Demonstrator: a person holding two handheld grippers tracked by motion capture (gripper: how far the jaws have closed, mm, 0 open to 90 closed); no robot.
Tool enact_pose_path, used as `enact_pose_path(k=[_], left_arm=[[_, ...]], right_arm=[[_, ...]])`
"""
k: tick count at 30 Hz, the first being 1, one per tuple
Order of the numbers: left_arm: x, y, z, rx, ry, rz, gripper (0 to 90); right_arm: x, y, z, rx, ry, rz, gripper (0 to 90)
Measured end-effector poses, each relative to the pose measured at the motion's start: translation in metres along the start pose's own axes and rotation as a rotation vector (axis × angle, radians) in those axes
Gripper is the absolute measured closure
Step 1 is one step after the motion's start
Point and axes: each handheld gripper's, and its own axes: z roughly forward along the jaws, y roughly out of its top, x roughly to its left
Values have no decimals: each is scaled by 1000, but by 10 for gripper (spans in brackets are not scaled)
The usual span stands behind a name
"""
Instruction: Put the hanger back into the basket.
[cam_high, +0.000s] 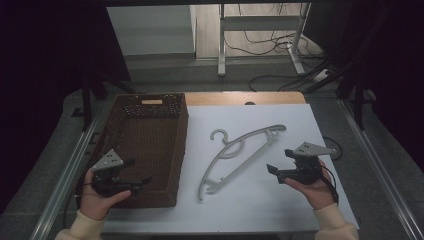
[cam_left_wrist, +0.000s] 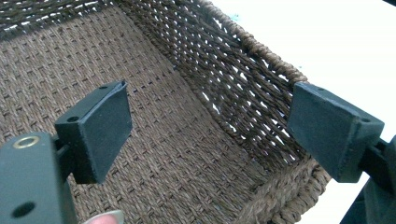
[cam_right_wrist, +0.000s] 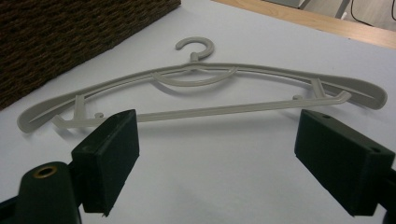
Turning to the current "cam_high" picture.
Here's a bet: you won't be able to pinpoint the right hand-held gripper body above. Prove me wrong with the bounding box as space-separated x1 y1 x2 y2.
281 141 338 185

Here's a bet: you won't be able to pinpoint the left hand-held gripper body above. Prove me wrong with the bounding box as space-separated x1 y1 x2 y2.
90 149 136 198

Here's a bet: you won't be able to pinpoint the person's right hand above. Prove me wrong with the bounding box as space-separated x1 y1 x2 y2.
283 159 336 211

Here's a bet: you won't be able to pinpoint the person's left hand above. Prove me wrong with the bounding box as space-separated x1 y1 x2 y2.
79 167 133 221

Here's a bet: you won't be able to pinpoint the white paper sheet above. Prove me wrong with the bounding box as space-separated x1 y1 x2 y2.
102 103 360 234

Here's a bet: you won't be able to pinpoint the brown wicker basket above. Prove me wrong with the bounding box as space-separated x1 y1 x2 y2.
88 92 190 210

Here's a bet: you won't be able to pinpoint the grey plastic clothes hanger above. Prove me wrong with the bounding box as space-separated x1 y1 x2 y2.
197 124 287 202

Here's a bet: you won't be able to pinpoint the black tripod stand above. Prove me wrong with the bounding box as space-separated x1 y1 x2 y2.
80 64 136 132

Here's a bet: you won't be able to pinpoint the black metal stand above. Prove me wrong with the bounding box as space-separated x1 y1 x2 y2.
335 49 378 131

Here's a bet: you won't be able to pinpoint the white power strip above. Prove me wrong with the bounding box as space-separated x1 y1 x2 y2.
312 68 332 83

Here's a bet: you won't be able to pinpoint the white cabinet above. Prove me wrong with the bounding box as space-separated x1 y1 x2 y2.
106 4 198 57

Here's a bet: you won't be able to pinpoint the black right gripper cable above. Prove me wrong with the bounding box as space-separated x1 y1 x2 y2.
320 165 340 205

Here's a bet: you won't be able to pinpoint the aluminium rail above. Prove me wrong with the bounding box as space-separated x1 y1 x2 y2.
337 97 424 240
29 109 105 240

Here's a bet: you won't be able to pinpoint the black floor cables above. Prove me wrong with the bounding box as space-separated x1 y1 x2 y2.
223 3 334 93

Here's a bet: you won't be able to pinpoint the white metal desk frame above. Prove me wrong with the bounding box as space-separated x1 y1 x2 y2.
217 3 313 78

